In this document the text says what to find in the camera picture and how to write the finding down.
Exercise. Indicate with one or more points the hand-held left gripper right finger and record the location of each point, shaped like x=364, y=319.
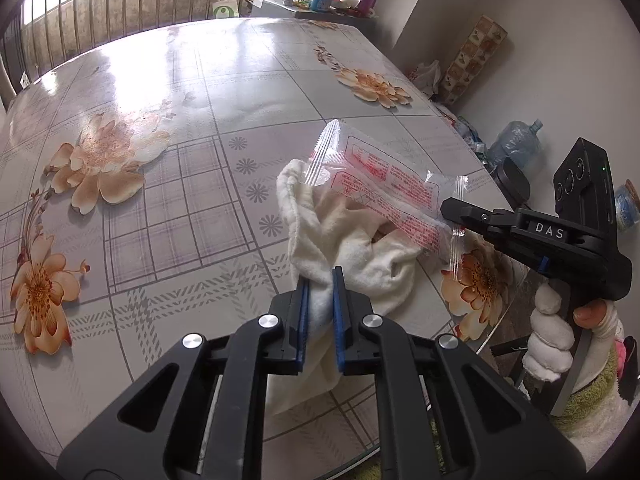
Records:
x=340, y=320

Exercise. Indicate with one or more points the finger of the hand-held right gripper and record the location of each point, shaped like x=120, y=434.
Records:
x=480, y=217

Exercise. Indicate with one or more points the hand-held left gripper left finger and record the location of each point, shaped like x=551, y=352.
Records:
x=302, y=325

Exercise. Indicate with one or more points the white cloth towel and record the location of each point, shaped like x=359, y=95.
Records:
x=345, y=240

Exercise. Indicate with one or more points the clear red print plastic packet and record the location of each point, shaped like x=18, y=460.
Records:
x=380, y=170

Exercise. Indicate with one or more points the person's right hand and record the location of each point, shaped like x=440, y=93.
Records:
x=550, y=340

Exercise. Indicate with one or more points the pale blue plastic bag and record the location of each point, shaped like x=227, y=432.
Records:
x=627, y=207

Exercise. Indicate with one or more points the large blue water jug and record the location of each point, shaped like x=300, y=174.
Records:
x=515, y=142

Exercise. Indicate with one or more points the crumpled clear plastic bag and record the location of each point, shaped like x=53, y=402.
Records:
x=467, y=130

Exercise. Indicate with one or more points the white plastic bag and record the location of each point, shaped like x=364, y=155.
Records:
x=426, y=77

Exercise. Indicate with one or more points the tall patterned box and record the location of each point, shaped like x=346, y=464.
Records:
x=475, y=60

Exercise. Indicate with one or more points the white green fuzzy robe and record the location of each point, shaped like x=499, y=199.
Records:
x=600, y=410

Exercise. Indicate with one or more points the white cup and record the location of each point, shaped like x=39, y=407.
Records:
x=351, y=2

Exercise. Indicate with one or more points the grey cabinet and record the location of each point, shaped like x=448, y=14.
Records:
x=280, y=10

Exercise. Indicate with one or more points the white green paper bag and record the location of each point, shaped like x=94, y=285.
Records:
x=225, y=7

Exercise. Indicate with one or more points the metal balcony railing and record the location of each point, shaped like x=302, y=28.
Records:
x=125, y=5

